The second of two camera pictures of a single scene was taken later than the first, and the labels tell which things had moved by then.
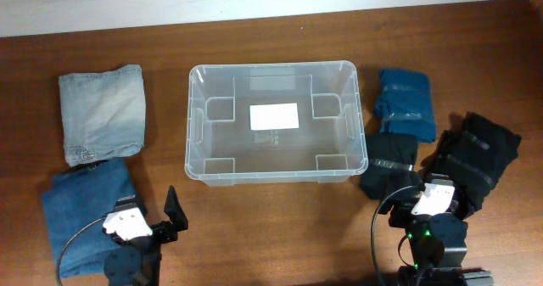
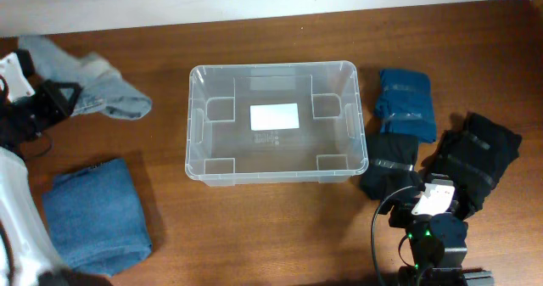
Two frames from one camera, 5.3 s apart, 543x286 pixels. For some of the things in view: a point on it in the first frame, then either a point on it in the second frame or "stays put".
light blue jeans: [103, 114] -> [105, 91]
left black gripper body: [164, 230] -> [38, 109]
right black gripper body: [399, 217] stays put
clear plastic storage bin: [275, 124] stays put
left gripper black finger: [175, 210] -> [55, 90]
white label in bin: [274, 116] stays put
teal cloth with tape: [404, 103] stays put
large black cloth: [473, 157] stays put
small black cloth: [390, 165] stays put
